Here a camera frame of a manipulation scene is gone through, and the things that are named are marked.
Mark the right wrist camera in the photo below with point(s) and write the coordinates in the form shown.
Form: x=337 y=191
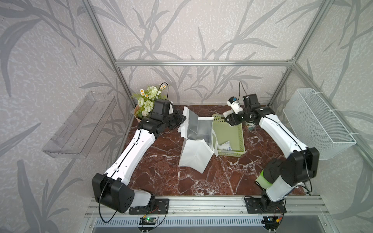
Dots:
x=233 y=102

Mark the white insulated delivery bag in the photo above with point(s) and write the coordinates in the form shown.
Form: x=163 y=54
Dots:
x=200 y=142

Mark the flower bouquet in paper pot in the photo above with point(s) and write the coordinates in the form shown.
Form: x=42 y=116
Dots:
x=146 y=98

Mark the round decorated tin can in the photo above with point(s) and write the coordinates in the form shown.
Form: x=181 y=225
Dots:
x=250 y=126

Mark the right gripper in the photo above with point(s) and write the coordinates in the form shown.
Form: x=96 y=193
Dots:
x=232 y=119

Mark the green plastic basket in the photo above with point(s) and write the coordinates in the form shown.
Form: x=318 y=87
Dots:
x=224 y=132

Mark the clear acrylic wall shelf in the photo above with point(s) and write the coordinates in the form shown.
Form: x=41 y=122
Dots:
x=78 y=134

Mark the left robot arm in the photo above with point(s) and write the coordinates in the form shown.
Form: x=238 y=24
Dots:
x=111 y=188

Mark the white wire mesh basket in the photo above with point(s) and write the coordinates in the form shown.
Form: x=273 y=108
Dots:
x=316 y=124

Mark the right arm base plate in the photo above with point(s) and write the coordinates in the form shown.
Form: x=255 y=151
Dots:
x=264 y=206

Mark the controller board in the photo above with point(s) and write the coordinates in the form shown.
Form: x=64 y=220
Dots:
x=272 y=220
x=148 y=221

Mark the left controller board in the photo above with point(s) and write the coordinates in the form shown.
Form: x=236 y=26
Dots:
x=148 y=221

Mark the white ice pack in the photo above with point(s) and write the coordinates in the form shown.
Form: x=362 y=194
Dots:
x=225 y=146

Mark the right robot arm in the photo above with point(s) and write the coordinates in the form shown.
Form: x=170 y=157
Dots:
x=280 y=176

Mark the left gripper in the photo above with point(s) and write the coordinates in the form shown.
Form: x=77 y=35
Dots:
x=180 y=119

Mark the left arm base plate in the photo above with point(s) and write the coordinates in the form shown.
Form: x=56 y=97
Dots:
x=156 y=206

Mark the right controller board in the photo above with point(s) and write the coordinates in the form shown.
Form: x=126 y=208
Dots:
x=272 y=220

